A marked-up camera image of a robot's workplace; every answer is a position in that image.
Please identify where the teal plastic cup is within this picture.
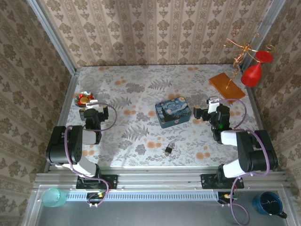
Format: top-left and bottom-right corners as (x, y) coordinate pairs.
(41, 187), (68, 208)

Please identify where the orange wooden base board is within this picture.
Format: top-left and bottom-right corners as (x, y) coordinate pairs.
(208, 72), (246, 105)

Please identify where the white slotted cable duct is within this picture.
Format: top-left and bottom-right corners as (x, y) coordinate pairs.
(67, 190), (219, 201)

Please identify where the colourful patterned small bowl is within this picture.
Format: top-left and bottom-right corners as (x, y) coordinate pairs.
(74, 91), (95, 108)

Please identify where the grey metal shelf plate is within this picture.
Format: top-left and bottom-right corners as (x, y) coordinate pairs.
(23, 186), (297, 226)

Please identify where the aluminium corner post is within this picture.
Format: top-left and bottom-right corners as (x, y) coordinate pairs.
(239, 0), (287, 71)
(26, 0), (79, 75)

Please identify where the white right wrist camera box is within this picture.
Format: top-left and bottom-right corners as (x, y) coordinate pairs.
(206, 96), (220, 113)

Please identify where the aluminium cross rail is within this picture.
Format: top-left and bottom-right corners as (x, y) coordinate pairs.
(32, 166), (289, 189)

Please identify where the floral tablecloth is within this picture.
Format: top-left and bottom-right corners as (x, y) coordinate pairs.
(55, 65), (261, 168)

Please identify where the starry night tin box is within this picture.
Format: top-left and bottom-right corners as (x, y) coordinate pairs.
(154, 96), (192, 129)

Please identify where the dark blue mug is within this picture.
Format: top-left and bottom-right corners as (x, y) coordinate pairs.
(252, 191), (288, 219)

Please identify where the gold wire glass stand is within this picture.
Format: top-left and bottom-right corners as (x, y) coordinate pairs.
(222, 29), (276, 89)

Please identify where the small connector board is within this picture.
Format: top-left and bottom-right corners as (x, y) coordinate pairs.
(86, 192), (106, 201)
(218, 192), (238, 202)

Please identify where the clear glass bowl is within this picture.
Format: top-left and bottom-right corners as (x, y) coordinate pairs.
(80, 75), (95, 88)

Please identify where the small black padlock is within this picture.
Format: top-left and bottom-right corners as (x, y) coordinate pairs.
(164, 142), (176, 154)

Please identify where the red wine glass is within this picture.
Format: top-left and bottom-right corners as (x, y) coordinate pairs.
(240, 50), (274, 88)

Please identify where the aluminium side rail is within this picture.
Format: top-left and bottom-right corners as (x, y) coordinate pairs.
(245, 87), (279, 172)
(43, 73), (79, 172)

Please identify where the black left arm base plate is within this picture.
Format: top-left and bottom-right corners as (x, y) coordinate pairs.
(76, 174), (119, 190)

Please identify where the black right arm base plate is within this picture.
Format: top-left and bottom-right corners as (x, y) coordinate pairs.
(200, 173), (245, 189)

